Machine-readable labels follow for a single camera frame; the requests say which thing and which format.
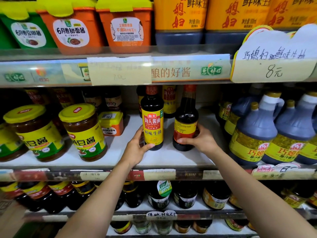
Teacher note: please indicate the person's left hand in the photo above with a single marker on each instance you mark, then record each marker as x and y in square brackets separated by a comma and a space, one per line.
[133, 151]

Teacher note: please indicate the person's right hand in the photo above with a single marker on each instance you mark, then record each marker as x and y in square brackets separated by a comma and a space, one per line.
[204, 143]

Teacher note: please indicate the yellow label soy sauce bottle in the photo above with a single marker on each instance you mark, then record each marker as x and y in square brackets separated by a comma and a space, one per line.
[169, 100]
[34, 96]
[152, 116]
[63, 97]

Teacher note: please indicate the vinegar bottle red cap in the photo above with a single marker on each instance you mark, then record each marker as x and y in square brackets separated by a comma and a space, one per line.
[113, 100]
[92, 99]

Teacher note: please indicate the person's right forearm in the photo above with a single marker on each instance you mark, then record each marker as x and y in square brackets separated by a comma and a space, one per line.
[257, 198]

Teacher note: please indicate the person's left forearm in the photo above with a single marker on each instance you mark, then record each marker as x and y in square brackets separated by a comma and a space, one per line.
[99, 208]

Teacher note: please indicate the row of olive label bottles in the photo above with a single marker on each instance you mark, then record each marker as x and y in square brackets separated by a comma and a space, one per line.
[255, 136]

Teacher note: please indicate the row of large dark bottles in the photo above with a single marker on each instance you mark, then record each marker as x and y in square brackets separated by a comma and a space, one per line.
[183, 195]

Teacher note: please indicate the handwritten white price tag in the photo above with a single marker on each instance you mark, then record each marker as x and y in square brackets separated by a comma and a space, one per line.
[161, 215]

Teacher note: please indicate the small cloud shaped price sign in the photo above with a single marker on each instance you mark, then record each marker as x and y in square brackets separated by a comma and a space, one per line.
[279, 169]

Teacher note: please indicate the row of short sauce jars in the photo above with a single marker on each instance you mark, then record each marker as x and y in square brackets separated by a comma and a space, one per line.
[183, 226]

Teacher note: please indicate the large cloud shaped price sign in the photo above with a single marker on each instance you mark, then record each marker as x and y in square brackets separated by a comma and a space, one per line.
[272, 61]

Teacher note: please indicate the large jug orange label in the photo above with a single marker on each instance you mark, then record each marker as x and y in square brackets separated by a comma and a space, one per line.
[179, 17]
[235, 17]
[289, 12]

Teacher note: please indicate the printed brown cardboard box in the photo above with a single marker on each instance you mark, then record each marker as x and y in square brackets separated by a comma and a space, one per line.
[7, 215]

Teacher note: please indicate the green tub yellow lid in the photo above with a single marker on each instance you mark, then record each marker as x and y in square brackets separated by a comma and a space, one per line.
[27, 32]

